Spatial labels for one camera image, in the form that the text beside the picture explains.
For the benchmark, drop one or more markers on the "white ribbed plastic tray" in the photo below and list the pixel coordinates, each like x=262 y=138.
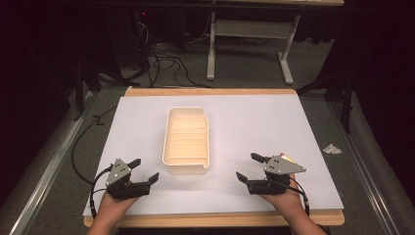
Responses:
x=186 y=140

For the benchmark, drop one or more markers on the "white metal desk frame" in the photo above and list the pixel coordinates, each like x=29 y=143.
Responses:
x=251 y=28

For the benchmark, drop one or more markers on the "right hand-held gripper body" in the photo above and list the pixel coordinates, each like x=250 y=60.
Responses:
x=282 y=167

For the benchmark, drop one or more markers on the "black metal stand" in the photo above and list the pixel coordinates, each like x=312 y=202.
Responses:
x=347 y=98
x=81 y=78

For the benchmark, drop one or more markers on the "person's left hand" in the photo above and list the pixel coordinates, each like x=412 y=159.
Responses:
x=112 y=205

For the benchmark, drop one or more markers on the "aluminium floor rail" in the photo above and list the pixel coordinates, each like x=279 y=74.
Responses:
x=365 y=169
x=49 y=169

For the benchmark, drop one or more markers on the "crumpled white paper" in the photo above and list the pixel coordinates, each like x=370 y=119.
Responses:
x=332 y=150

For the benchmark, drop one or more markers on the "person's right hand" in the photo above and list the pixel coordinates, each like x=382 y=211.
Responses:
x=288 y=199

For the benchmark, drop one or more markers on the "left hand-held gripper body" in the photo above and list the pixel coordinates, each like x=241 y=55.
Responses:
x=118 y=173

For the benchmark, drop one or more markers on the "white table cover sheet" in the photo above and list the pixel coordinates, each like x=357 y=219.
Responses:
x=248 y=130

